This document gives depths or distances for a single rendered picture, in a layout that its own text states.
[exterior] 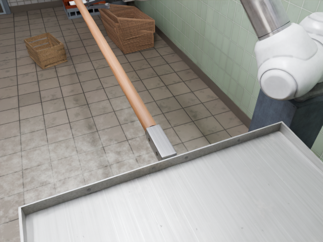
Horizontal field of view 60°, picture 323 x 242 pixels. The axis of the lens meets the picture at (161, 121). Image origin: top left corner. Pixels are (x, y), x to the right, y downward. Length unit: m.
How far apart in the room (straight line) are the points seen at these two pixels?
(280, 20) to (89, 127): 1.88
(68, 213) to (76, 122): 2.05
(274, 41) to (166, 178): 0.54
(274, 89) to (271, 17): 0.21
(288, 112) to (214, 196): 0.69
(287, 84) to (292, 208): 0.41
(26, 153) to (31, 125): 0.34
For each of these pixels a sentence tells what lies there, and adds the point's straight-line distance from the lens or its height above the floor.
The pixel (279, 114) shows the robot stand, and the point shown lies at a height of 0.91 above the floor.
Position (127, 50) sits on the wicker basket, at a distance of 3.49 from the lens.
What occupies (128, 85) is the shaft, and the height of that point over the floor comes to 1.22.
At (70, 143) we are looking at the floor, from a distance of 2.37.
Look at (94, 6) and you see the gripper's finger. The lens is 1.41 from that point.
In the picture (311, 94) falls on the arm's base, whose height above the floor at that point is 1.02.
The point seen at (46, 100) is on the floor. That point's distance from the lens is 2.90.
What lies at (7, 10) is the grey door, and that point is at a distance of 5.21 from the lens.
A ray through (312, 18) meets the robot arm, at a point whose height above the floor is 1.27.
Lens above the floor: 1.62
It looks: 41 degrees down
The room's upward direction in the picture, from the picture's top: straight up
